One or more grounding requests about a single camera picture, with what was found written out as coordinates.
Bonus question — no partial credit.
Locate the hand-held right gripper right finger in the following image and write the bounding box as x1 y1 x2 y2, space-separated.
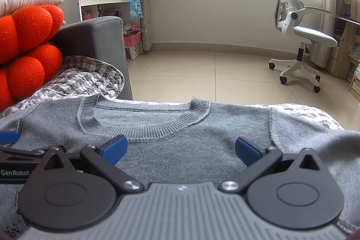
220 137 324 192

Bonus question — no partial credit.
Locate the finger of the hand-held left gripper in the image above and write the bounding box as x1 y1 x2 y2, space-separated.
0 130 52 158

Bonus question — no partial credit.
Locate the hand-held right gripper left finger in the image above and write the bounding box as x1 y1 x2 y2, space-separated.
42 135 144 192

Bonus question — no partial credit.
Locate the grey knit sweater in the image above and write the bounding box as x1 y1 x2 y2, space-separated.
0 96 360 240

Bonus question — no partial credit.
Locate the grey white quilted blanket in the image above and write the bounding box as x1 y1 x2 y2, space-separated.
0 56 345 131

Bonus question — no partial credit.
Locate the white printed box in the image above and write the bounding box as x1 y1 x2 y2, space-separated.
125 45 141 61

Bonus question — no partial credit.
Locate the red knotted cushion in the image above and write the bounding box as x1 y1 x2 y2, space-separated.
0 4 65 111

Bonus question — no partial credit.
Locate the pink plastic basket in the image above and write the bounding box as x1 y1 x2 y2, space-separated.
123 32 142 47

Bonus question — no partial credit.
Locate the grey sofa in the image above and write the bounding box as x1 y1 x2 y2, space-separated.
52 16 134 101

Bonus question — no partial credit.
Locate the white office chair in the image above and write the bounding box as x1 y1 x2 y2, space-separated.
266 0 338 94

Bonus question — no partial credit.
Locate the blue printed plastic bag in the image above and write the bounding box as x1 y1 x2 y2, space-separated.
129 0 143 20

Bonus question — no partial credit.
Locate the wooden shelf unit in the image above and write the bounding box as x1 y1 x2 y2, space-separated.
326 0 360 103

